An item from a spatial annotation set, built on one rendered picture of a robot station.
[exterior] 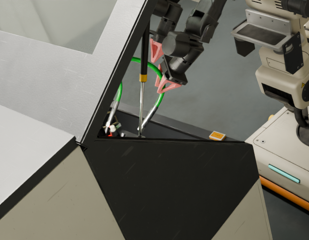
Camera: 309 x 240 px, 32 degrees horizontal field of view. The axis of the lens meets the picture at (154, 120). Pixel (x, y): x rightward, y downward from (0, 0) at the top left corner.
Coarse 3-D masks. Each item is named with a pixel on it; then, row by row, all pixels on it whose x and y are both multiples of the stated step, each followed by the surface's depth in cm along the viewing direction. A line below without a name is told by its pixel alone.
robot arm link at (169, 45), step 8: (208, 24) 156; (176, 32) 155; (184, 32) 159; (208, 32) 156; (168, 40) 155; (176, 40) 153; (184, 40) 156; (200, 40) 157; (208, 40) 158; (168, 48) 155; (176, 48) 153; (184, 48) 155; (176, 56) 156; (184, 56) 158
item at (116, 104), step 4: (120, 84) 187; (120, 88) 188; (120, 92) 188; (120, 96) 188; (116, 100) 188; (116, 104) 188; (112, 108) 188; (116, 108) 188; (112, 112) 188; (112, 116) 188; (108, 120) 188; (112, 120) 188; (108, 124) 188
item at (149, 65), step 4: (132, 60) 160; (136, 60) 160; (148, 64) 163; (152, 64) 164; (152, 68) 164; (156, 68) 165; (156, 72) 166; (160, 72) 167; (160, 76) 167; (160, 80) 169; (164, 88) 170; (164, 92) 171; (160, 96) 171; (160, 100) 172; (156, 104) 172
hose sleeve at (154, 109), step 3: (153, 105) 172; (153, 108) 172; (156, 108) 172; (150, 111) 172; (153, 111) 172; (147, 114) 173; (150, 114) 172; (153, 114) 173; (147, 117) 173; (150, 117) 173; (144, 120) 173; (147, 120) 173; (144, 123) 173; (147, 123) 173; (144, 126) 173
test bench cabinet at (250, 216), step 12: (252, 192) 189; (240, 204) 184; (252, 204) 191; (264, 204) 198; (240, 216) 187; (252, 216) 193; (264, 216) 201; (228, 228) 182; (240, 228) 189; (252, 228) 196; (264, 228) 204
